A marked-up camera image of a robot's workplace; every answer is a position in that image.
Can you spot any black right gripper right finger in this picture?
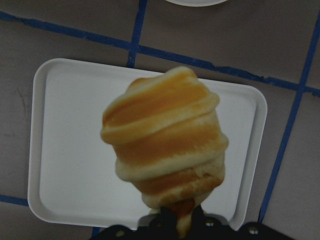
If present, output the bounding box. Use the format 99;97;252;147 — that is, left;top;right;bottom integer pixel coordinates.
187;205;278;240

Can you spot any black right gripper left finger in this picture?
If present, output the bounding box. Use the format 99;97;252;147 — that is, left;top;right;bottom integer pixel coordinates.
91;207;179;240

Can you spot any twisted bread roll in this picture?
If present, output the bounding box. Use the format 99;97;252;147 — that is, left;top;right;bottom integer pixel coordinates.
100;66;229;239

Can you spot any cream round plate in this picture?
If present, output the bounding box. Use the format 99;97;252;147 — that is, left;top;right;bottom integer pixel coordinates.
166;0;228;7

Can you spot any white rectangular tray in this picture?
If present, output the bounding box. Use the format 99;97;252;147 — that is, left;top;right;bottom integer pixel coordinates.
27;58;268;230

